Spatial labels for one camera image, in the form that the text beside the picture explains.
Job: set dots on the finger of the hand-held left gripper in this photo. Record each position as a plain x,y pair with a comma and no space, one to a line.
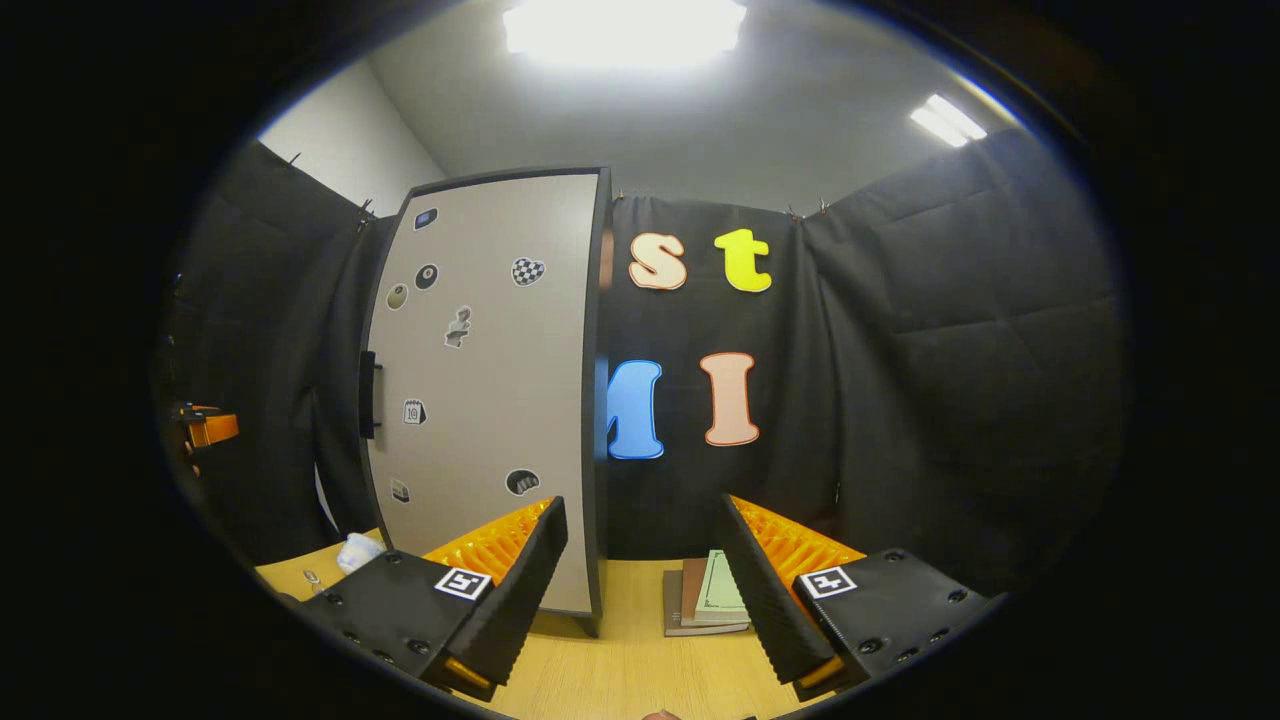
215,430

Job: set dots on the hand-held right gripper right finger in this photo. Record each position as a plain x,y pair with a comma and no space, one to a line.
765,600

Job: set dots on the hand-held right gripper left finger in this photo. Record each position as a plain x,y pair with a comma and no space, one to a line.
520,595

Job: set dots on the grey cabinet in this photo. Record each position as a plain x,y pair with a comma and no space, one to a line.
596,450

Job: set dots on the brown book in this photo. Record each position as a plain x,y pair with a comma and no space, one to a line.
694,590

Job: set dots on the white plush toy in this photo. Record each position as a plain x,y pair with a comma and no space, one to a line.
358,553

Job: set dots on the black backdrop cloth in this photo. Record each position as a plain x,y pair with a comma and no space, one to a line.
950,400

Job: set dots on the small ceiling light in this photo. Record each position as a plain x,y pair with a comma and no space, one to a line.
948,120

